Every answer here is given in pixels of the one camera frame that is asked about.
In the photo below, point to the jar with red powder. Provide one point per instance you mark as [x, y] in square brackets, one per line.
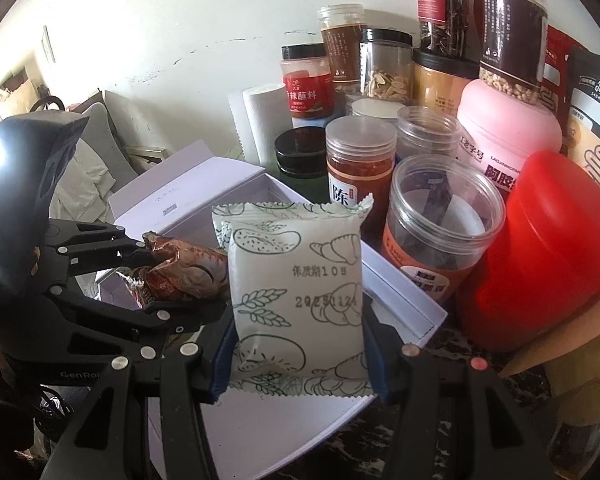
[360, 158]

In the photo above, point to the white bread snack packet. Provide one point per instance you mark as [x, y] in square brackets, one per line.
[296, 289]

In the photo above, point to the black oatmeal bag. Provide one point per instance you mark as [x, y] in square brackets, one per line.
[582, 130]

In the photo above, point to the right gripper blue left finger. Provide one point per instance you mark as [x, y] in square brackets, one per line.
[223, 345]

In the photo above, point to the white gift box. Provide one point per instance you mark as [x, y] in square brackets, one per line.
[253, 434]

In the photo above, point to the black lid dark jar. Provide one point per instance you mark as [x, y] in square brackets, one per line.
[301, 152]

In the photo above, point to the jar of seeds black lid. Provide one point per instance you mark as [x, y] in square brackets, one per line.
[386, 64]

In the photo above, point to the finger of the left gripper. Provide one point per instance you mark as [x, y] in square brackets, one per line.
[82, 328]
[74, 248]

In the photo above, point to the tall jar red label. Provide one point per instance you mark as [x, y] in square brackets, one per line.
[443, 26]

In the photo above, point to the light grey garment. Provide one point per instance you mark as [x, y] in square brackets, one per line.
[84, 190]

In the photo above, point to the grey chair with cushion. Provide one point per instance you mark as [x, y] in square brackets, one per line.
[99, 135]

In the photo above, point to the tall jar dark brown label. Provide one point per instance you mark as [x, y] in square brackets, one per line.
[513, 47]

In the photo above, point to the red label sauce jar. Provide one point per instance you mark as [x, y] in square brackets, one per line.
[308, 81]

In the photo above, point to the white paper roll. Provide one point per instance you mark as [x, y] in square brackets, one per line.
[260, 115]

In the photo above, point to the orange jar black lid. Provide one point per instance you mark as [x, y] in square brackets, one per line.
[439, 81]

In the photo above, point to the pink plastic jar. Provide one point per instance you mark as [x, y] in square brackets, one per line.
[501, 132]

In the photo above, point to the brown kraft paper bag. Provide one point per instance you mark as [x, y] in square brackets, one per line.
[569, 352]

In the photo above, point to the red foil bag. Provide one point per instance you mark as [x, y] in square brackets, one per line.
[554, 87]

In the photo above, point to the red plastic canister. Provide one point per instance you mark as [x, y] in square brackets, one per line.
[544, 265]

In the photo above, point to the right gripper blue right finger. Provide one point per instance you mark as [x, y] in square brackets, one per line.
[382, 348]

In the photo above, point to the brown red snack packet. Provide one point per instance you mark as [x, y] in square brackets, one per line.
[179, 271]

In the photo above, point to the clear glass mug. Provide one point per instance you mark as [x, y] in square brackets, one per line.
[574, 444]

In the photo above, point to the clear jar orange label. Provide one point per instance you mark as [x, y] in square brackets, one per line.
[442, 217]

